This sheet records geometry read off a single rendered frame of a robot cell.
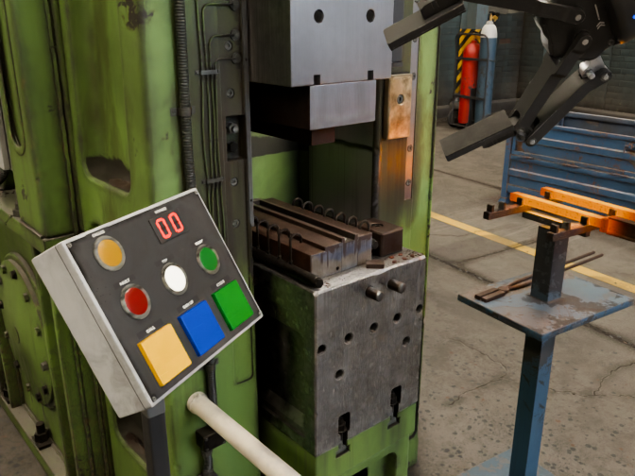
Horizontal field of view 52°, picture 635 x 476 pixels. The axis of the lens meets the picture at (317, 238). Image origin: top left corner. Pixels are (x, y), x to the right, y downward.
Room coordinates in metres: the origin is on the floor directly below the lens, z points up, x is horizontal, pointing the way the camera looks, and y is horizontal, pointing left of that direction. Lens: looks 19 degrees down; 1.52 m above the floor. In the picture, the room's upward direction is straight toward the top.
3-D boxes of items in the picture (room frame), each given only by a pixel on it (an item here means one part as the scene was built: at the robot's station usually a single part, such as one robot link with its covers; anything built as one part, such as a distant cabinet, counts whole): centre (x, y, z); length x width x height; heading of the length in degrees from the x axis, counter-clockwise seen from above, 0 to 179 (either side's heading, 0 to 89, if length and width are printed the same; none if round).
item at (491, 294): (1.85, -0.70, 0.75); 0.60 x 0.04 x 0.01; 127
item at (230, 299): (1.09, 0.16, 1.01); 0.07 x 0.05 x 0.07; 155
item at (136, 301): (0.92, 0.28, 1.09); 0.05 x 0.03 x 0.04; 130
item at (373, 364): (1.68, 0.04, 0.69); 0.56 x 0.38 x 0.45; 40
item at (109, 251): (0.94, 0.32, 1.16); 0.05 x 0.03 x 0.04; 130
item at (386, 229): (1.63, -0.16, 0.95); 0.12 x 0.08 x 0.06; 40
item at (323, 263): (1.63, 0.08, 0.96); 0.42 x 0.20 x 0.09; 40
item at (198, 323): (1.00, 0.20, 1.01); 0.07 x 0.05 x 0.07; 155
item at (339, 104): (1.63, 0.08, 1.32); 0.42 x 0.20 x 0.10; 40
